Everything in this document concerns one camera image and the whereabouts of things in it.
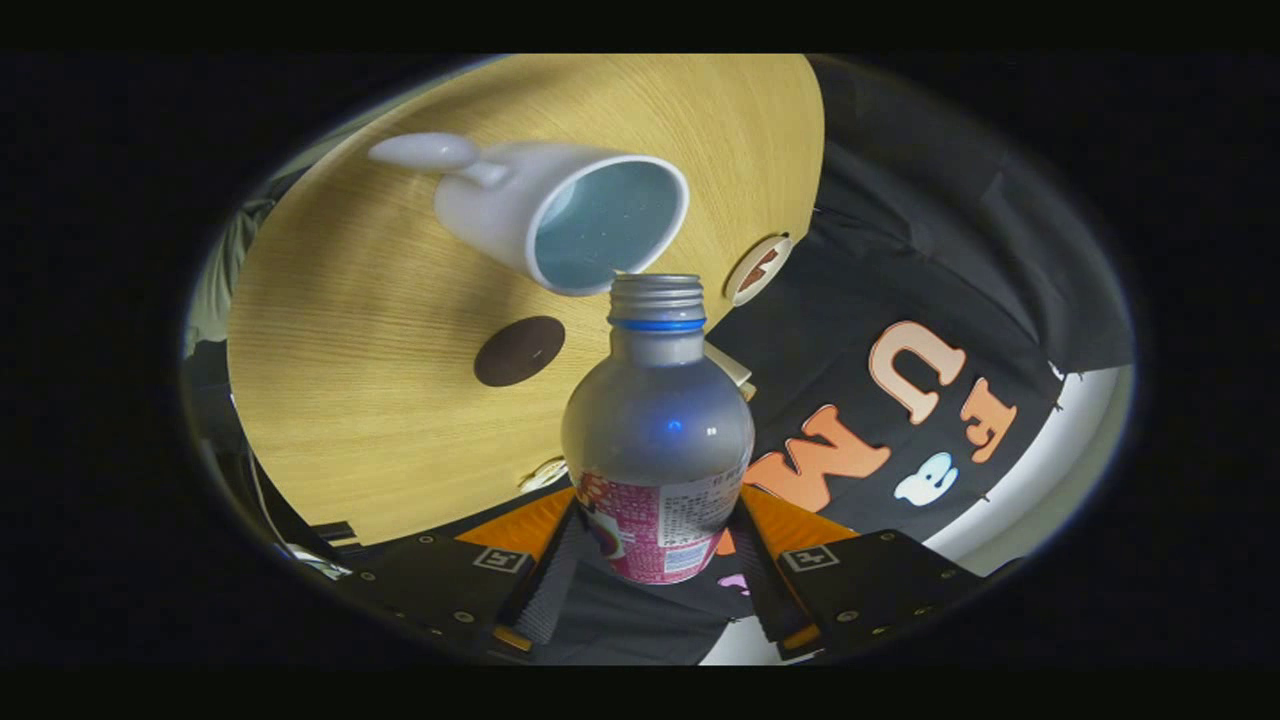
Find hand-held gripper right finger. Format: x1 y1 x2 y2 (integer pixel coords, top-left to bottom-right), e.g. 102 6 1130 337
730 485 986 661

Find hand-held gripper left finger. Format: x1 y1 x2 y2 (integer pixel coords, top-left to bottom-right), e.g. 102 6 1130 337
345 487 586 661

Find silver juice bottle red label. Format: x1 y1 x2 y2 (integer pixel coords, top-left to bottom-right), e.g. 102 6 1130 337
560 274 756 586

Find dark brown round coaster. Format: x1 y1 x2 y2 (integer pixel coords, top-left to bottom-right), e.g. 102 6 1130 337
473 316 567 388

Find white cup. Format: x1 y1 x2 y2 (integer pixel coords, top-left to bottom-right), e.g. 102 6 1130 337
368 132 691 298

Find white divided condiment dish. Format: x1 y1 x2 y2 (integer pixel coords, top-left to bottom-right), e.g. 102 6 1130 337
517 457 569 494

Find white toaster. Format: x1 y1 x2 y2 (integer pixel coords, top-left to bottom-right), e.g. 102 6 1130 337
703 340 756 401

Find wooden table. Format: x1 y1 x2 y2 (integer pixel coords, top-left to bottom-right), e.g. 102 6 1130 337
226 55 827 546

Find small white plate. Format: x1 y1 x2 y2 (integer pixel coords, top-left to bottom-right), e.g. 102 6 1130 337
724 234 795 308

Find red food pieces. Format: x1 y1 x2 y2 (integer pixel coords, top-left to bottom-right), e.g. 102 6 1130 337
740 248 781 293

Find black backdrop cloth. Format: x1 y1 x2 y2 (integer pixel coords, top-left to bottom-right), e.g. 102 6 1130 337
440 55 1136 666

